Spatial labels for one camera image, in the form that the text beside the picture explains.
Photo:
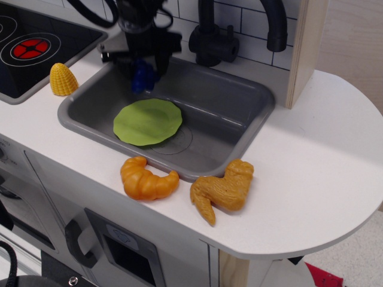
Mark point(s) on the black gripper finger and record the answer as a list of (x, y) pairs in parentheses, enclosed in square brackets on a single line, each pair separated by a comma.
[(126, 66), (162, 63)]

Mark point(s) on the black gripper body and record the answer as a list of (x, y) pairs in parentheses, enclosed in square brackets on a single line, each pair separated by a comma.
[(157, 42)]

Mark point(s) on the blue toy blueberries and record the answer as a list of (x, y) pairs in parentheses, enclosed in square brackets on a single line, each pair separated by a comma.
[(144, 77)]

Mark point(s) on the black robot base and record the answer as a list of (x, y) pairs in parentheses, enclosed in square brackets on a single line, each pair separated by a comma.
[(53, 273)]

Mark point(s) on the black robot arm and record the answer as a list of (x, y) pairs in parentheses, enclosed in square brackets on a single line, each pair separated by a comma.
[(130, 16)]

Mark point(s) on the green toy plate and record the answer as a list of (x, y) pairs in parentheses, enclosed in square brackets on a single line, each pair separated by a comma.
[(147, 122)]

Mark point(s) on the grey toy sink basin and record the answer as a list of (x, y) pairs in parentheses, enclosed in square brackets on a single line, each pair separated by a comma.
[(221, 115)]

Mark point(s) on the black toy faucet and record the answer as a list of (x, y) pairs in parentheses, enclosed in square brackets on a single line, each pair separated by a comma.
[(229, 29)]

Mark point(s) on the yellow toy corn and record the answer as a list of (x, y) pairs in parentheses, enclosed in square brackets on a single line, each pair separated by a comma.
[(62, 80)]

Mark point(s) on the black toy stovetop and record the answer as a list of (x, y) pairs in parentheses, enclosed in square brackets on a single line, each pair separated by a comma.
[(31, 43)]

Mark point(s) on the orange toy croissant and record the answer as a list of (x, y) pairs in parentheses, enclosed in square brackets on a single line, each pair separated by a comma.
[(141, 184)]

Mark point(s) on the toy fried chicken wing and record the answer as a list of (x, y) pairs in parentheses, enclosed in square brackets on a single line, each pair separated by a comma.
[(229, 192)]

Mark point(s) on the red cloth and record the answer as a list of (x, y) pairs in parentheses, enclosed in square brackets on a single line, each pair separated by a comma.
[(323, 278)]

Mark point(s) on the wooden side post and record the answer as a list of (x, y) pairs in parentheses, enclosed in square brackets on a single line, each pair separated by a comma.
[(309, 31)]

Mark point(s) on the black oven door handle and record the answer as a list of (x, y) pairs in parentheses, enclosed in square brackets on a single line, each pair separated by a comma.
[(72, 235)]

